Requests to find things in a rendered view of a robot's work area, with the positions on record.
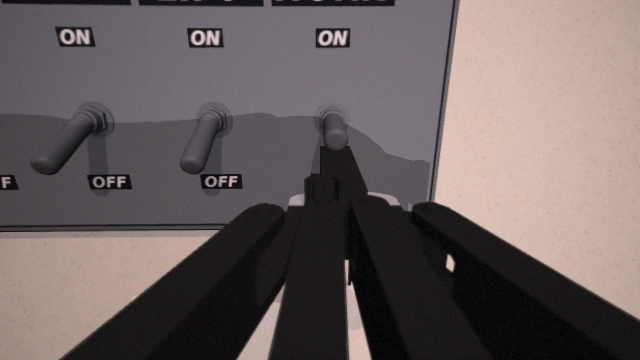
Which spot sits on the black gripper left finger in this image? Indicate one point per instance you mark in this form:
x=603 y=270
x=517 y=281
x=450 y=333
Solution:
x=207 y=307

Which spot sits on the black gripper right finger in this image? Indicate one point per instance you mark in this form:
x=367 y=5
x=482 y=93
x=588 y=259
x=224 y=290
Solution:
x=520 y=308

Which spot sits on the dark grey control console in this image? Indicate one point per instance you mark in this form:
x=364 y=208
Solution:
x=275 y=79

